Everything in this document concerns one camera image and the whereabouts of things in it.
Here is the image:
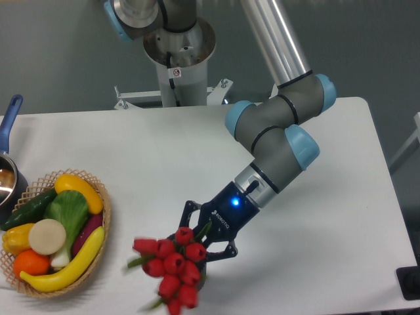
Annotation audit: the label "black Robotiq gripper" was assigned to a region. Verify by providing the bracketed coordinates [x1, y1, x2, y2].
[178, 182, 260, 262]

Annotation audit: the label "dark grey ribbed vase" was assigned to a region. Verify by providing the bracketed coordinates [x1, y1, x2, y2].
[163, 232, 209, 292]

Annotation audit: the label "red tulip bouquet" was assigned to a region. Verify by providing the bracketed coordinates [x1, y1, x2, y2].
[127, 222, 212, 314]

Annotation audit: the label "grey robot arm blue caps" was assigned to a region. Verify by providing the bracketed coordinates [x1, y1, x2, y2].
[104, 1, 337, 262]

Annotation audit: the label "yellow squash upper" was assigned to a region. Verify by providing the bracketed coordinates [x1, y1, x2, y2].
[54, 174, 104, 215]

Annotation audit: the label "purple sweet potato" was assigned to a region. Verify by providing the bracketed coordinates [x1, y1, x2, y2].
[72, 214, 102, 258]

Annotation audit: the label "green bok choy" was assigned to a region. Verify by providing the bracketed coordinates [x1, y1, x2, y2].
[43, 190, 89, 271]

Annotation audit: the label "yellow banana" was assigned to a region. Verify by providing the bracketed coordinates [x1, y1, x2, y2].
[20, 226, 105, 293]

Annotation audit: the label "beige round disc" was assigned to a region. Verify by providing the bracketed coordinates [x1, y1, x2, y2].
[28, 219, 66, 255]

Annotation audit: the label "woven wicker basket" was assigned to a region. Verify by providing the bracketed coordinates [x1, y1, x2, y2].
[1, 169, 111, 298]

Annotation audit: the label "green cucumber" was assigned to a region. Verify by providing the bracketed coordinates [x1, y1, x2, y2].
[1, 188, 57, 231]

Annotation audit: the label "orange fruit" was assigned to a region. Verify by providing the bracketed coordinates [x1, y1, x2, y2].
[13, 249, 50, 279]

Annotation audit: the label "yellow bell pepper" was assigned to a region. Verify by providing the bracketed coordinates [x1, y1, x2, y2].
[2, 223, 35, 255]

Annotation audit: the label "black device at edge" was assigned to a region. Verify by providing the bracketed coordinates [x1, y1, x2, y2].
[396, 266, 419, 301]

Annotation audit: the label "white metal base frame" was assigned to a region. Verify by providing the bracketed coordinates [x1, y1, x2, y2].
[114, 78, 234, 110]

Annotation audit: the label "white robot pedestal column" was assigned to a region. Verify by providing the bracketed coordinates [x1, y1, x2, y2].
[143, 17, 216, 108]

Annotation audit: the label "blue handled saucepan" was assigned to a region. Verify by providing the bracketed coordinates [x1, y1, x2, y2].
[1, 94, 28, 224]

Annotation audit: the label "white frame at right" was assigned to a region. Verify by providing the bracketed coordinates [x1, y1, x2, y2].
[388, 112, 419, 176]

